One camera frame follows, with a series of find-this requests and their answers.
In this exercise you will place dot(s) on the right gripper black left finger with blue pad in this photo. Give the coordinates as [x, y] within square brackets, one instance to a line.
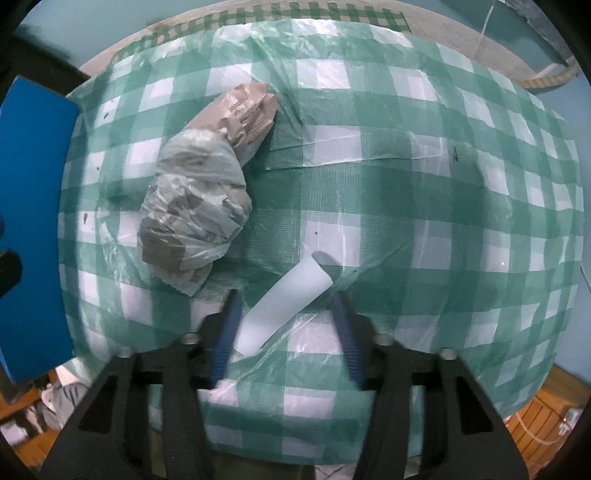
[107, 435]

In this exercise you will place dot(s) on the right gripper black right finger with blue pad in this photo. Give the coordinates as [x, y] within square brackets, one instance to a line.
[463, 435]

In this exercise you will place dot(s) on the plastic pink bundle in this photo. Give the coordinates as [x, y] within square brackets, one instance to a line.
[197, 203]

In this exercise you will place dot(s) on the grey striped clothing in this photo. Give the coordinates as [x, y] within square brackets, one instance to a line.
[44, 404]

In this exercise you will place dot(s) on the orange wooden crate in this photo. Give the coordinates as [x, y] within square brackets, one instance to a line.
[540, 429]

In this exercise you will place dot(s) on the teal checkered plastic tablecloth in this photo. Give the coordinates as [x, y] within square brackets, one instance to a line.
[445, 199]

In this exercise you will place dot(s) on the blue cardboard box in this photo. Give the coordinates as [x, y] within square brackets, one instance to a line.
[36, 127]

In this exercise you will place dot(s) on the green beige checkered cloth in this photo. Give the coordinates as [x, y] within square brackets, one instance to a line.
[319, 10]

